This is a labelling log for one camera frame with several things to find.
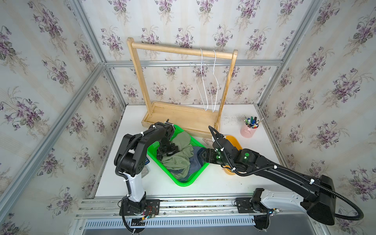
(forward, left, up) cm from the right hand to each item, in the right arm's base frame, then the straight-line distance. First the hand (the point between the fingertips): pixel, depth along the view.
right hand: (206, 156), depth 74 cm
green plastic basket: (+4, +30, -6) cm, 31 cm away
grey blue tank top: (+1, +5, -9) cm, 10 cm away
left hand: (+4, +19, -14) cm, 24 cm away
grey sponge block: (-5, +34, -13) cm, 37 cm away
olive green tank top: (-1, +13, -4) cm, 14 cm away
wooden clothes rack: (+35, 0, -15) cm, 37 cm away
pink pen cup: (+22, -29, -7) cm, 37 cm away
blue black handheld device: (+3, +35, -14) cm, 38 cm away
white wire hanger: (+46, -9, -11) cm, 48 cm away
